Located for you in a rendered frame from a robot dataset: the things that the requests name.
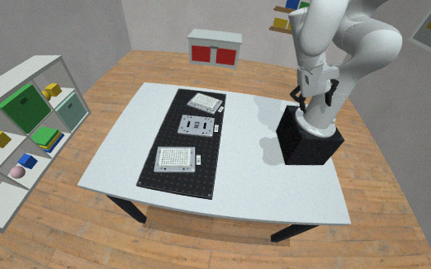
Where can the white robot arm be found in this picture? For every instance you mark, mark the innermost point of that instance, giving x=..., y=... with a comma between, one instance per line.
x=373, y=45

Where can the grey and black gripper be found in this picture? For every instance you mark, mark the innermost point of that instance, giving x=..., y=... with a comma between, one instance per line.
x=315, y=89

